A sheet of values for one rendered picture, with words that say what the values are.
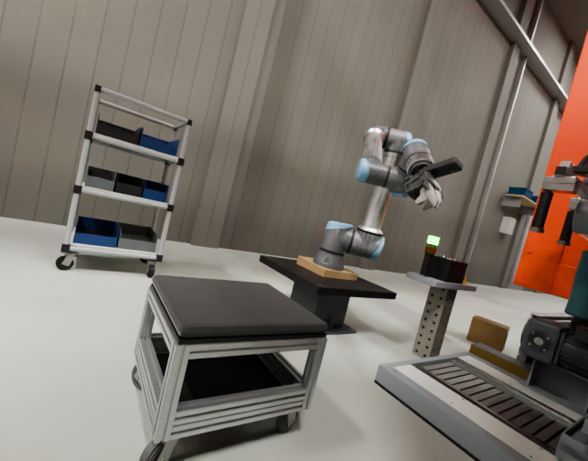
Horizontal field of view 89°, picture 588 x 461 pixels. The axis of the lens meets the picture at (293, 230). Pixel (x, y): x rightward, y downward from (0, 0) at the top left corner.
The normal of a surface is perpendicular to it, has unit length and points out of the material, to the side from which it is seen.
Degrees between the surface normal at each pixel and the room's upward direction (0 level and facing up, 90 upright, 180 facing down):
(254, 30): 90
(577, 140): 90
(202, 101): 90
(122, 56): 90
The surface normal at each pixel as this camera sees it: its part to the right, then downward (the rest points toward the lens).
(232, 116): 0.54, 0.18
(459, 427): -0.80, -0.17
